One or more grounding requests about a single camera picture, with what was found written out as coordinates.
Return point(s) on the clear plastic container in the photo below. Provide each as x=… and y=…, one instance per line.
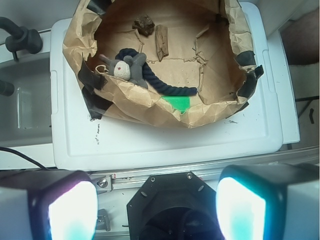
x=25, y=116

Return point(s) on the dark brown rock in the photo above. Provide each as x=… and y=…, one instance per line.
x=144, y=24

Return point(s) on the black octagonal mount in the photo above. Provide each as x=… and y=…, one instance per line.
x=177, y=206

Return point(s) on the brown wood piece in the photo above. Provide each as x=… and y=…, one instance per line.
x=161, y=41

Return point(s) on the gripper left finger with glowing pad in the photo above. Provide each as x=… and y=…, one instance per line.
x=47, y=205

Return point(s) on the crumpled brown paper bag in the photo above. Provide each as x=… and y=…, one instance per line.
x=211, y=60

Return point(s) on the aluminium extrusion rail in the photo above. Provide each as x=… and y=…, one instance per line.
x=107, y=181

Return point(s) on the grey plush bunny toy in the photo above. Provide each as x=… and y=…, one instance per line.
x=129, y=69

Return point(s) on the green paper piece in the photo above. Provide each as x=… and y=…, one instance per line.
x=179, y=103

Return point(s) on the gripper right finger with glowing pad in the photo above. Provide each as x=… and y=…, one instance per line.
x=269, y=202

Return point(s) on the white plastic bin lid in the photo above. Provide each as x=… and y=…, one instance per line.
x=108, y=144

